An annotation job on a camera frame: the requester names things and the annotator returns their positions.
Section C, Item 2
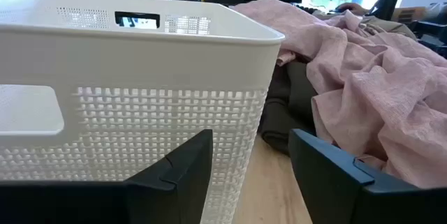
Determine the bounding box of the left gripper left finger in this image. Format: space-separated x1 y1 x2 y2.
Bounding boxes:
0 128 214 224

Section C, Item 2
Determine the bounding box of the white perforated plastic laundry basket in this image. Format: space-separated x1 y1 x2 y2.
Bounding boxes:
0 0 286 224

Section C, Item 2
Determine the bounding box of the olive ribbed knit garment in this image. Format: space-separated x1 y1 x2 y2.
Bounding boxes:
260 59 319 156

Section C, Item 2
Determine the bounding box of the pink linen cloth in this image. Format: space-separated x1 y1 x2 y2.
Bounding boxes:
232 0 447 189

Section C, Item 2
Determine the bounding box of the person's hand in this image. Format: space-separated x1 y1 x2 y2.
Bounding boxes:
335 2 371 16

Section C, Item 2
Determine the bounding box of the cardboard box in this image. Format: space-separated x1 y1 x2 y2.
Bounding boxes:
390 6 427 24

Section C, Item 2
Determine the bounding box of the beige garment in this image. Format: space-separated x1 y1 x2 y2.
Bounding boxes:
359 14 418 40

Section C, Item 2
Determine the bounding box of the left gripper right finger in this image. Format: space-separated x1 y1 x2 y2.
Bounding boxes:
288 128 447 224

